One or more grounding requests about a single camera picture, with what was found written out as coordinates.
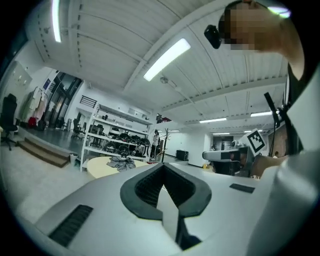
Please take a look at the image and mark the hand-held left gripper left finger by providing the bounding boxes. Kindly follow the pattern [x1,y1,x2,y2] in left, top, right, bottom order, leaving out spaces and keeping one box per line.
[119,162,166,221]

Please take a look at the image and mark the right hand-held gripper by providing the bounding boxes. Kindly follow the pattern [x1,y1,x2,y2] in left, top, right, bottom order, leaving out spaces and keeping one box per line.
[201,128,267,178]

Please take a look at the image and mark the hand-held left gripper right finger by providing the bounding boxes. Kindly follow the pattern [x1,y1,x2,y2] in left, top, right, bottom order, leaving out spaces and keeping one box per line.
[163,162,213,251]

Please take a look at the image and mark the person's right forearm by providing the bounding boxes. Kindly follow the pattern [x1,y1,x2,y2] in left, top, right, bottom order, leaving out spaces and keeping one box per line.
[250,154,289,180]

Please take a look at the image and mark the black tripod stand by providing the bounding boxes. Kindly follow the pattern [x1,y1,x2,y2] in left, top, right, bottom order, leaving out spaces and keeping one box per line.
[263,91,286,156]

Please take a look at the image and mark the grey crumpled cloth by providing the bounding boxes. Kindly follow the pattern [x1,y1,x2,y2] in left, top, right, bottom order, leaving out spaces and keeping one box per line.
[106,156,137,173]

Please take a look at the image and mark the round cream table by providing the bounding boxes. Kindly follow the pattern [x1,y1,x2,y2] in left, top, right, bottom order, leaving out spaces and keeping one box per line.
[86,155,151,180]

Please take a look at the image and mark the black box cart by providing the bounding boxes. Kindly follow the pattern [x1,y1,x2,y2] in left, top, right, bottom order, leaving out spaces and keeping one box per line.
[175,149,190,161]

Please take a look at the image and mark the row of black bags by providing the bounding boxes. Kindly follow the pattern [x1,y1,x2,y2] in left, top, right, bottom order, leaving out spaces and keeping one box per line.
[102,126,151,158]

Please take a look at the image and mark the dark wooden coat stand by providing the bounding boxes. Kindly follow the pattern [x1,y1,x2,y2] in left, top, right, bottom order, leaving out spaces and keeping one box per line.
[159,127,172,163]

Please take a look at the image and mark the white metal shelf rack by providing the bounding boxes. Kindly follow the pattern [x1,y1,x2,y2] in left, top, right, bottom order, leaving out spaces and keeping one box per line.
[79,103,154,173]

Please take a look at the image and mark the black swivel chair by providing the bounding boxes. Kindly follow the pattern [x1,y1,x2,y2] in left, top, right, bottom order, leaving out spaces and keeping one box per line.
[72,118,86,140]

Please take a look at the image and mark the brown wooden steps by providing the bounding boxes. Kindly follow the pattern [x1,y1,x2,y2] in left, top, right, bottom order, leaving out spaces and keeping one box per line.
[16,136,71,169]

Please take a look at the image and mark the person's head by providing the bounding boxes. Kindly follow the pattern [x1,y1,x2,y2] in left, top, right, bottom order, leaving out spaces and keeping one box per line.
[217,0,306,81]

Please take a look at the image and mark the clothes rack with garments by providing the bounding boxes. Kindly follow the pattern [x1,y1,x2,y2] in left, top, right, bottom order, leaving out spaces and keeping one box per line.
[18,86,49,131]

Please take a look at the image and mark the black office chair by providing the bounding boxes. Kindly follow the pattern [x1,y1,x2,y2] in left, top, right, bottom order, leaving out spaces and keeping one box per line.
[0,93,20,151]

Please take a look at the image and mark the black wall railing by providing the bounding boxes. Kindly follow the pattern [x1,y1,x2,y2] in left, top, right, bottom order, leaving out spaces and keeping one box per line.
[79,95,98,109]

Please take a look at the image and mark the black head camera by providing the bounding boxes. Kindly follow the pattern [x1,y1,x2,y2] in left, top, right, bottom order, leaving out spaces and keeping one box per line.
[203,24,223,50]

